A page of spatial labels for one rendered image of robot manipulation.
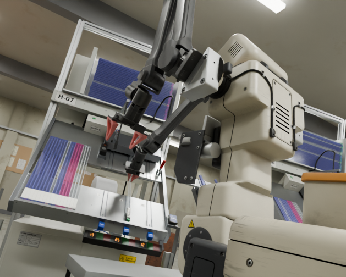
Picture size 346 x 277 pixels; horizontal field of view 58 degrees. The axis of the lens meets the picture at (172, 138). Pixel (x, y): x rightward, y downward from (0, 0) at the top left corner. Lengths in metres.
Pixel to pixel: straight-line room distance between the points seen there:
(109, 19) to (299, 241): 4.16
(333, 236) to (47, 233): 1.45
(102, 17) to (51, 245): 3.29
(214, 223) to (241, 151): 0.21
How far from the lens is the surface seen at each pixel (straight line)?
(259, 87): 0.85
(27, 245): 1.74
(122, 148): 1.81
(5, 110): 10.72
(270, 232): 0.52
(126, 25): 4.51
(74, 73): 2.21
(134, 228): 1.44
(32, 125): 10.68
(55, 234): 1.73
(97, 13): 4.43
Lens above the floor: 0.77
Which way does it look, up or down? 15 degrees up
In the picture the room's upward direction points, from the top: 13 degrees clockwise
